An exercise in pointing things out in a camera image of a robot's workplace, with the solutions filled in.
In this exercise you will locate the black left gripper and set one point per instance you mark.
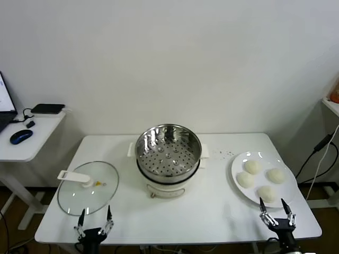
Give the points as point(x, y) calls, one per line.
point(91, 234)

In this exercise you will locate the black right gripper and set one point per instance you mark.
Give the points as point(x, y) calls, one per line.
point(283, 226)

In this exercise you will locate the white steamed baozi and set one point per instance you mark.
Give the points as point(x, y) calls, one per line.
point(252, 167)
point(268, 194)
point(275, 175)
point(245, 180)

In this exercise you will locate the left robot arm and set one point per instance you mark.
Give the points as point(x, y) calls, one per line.
point(91, 247)

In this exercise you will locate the stainless steel steamer basket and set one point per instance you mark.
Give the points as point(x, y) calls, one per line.
point(169, 158)

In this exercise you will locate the white round plate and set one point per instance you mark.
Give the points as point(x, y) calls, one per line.
point(267, 161)

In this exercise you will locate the cream electric cooker pot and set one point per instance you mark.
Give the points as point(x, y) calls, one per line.
point(164, 190)

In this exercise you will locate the dark crumb specks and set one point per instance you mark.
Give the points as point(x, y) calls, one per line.
point(225, 154)

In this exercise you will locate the white side desk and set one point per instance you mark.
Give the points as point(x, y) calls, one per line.
point(31, 148)

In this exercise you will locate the blue and black mouse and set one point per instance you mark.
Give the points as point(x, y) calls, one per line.
point(21, 136)

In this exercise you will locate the small black adapter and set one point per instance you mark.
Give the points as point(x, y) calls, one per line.
point(29, 124)

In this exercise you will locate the black flat box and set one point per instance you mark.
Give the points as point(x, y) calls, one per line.
point(47, 108)

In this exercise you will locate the white shelf desk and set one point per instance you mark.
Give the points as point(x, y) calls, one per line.
point(331, 105)

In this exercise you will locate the orange packaged item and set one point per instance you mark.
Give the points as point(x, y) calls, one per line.
point(335, 95)

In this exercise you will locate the black laptop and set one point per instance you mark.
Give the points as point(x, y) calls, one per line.
point(5, 116)

